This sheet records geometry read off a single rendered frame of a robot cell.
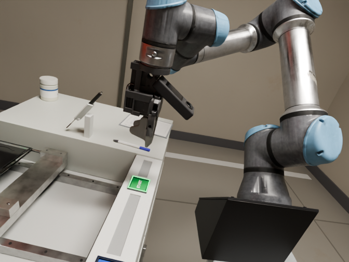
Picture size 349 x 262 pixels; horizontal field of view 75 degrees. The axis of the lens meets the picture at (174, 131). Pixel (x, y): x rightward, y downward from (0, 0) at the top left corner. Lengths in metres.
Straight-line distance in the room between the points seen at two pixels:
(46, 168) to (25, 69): 2.30
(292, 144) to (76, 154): 0.70
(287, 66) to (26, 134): 0.88
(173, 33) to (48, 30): 2.45
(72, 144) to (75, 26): 2.02
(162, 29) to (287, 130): 0.40
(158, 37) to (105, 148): 0.48
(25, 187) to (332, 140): 0.84
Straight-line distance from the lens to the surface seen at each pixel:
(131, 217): 0.61
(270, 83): 3.00
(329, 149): 0.65
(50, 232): 0.76
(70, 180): 0.88
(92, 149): 0.86
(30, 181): 0.83
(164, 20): 0.48
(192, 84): 2.74
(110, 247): 0.55
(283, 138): 0.66
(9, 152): 0.94
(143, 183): 0.68
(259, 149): 0.71
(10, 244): 0.72
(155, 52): 0.48
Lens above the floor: 1.41
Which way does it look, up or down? 26 degrees down
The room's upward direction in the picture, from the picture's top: 14 degrees clockwise
